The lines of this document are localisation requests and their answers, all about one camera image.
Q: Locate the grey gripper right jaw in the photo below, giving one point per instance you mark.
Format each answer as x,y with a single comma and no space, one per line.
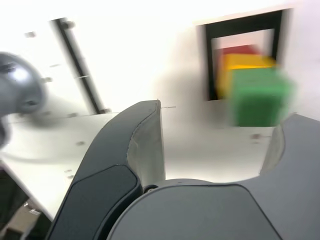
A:
212,212

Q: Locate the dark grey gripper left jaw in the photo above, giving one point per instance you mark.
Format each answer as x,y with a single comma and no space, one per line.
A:
100,175

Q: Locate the green cube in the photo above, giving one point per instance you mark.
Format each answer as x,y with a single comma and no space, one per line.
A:
260,100

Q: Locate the yellow cube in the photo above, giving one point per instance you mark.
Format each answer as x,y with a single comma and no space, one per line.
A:
245,61

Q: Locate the red cube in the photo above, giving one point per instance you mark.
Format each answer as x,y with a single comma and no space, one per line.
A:
240,49

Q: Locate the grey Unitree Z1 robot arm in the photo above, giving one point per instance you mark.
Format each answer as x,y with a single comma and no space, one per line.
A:
20,82

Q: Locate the black tape square outline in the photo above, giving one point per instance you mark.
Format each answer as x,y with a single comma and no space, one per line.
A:
208,50

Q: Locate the black tape strip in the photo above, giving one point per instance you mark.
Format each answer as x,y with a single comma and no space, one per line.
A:
80,67

